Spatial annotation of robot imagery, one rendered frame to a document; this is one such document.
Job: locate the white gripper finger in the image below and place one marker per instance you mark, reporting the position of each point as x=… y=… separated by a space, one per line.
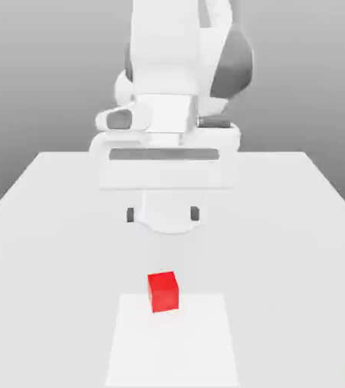
x=130 y=214
x=194 y=213

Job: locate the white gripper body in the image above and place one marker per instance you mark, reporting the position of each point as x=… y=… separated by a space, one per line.
x=166 y=174

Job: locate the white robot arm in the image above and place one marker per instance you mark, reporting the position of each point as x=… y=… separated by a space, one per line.
x=163 y=54

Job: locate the small red cube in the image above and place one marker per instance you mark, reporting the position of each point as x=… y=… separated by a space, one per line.
x=163 y=295

